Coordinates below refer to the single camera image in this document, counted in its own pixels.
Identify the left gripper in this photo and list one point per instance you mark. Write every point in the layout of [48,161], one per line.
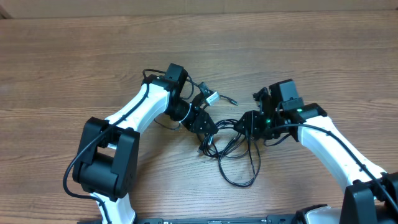
[195,124]

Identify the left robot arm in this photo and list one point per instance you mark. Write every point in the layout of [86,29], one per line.
[106,161]

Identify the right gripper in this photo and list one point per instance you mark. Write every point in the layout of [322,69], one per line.
[252,127]

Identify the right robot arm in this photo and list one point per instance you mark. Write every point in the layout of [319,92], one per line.
[369,192]

